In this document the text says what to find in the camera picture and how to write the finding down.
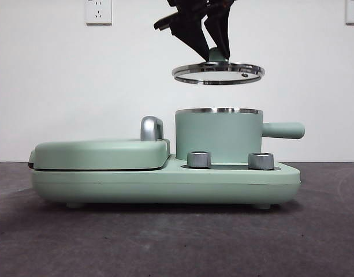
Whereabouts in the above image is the green pot with handle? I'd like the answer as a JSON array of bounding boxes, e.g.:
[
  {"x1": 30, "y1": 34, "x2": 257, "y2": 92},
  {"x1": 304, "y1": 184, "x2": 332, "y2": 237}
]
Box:
[{"x1": 174, "y1": 107, "x2": 306, "y2": 162}]

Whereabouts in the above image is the silver control knob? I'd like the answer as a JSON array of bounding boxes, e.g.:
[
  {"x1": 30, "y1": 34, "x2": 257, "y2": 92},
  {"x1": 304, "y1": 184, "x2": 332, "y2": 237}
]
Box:
[
  {"x1": 187, "y1": 151, "x2": 213, "y2": 169},
  {"x1": 247, "y1": 152, "x2": 275, "y2": 170}
]

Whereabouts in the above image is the green hinged grill cover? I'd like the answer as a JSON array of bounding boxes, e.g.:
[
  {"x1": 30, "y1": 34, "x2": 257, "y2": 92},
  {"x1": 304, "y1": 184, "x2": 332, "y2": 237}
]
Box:
[{"x1": 27, "y1": 137, "x2": 172, "y2": 171}]

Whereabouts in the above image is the glass lid with green knob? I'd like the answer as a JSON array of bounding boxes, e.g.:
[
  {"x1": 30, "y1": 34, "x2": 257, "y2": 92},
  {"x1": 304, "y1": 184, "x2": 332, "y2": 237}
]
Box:
[{"x1": 172, "y1": 47, "x2": 266, "y2": 86}]

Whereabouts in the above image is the chrome grill cover handle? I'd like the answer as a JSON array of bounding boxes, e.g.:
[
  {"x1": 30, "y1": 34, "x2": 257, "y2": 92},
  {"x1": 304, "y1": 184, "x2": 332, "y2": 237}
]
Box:
[{"x1": 140, "y1": 115, "x2": 165, "y2": 142}]

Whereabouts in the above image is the green breakfast machine base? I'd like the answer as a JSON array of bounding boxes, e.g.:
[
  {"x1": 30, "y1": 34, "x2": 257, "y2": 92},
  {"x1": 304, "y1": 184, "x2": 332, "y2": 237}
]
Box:
[{"x1": 31, "y1": 154, "x2": 302, "y2": 209}]

